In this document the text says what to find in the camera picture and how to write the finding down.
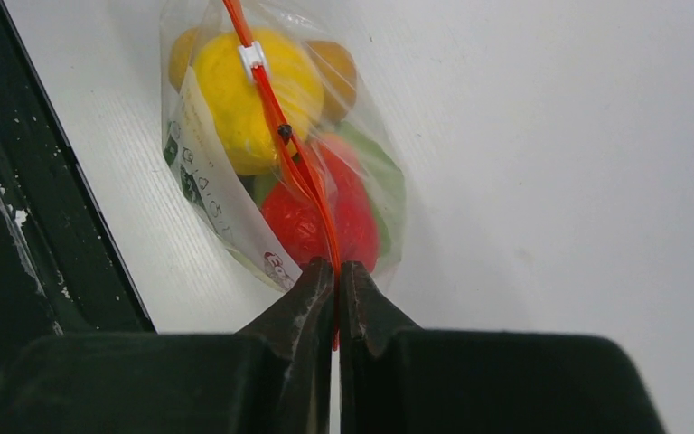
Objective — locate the yellow pear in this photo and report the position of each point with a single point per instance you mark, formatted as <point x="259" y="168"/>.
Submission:
<point x="236" y="107"/>

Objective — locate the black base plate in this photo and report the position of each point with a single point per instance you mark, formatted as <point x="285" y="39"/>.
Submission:
<point x="60" y="271"/>

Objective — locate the yellow lemon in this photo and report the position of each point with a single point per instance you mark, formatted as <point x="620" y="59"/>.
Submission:
<point x="339" y="74"/>

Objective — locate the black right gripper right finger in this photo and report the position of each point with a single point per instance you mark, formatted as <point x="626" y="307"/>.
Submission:
<point x="398" y="377"/>

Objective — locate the green round fruit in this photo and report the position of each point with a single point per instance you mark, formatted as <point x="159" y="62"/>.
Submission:
<point x="384" y="182"/>

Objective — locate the yellow bell pepper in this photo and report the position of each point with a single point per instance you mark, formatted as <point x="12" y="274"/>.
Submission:
<point x="179" y="57"/>

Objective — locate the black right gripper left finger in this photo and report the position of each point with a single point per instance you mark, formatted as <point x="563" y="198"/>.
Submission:
<point x="272" y="376"/>

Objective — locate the clear orange zip bag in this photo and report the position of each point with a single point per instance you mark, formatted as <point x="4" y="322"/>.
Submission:
<point x="274" y="139"/>

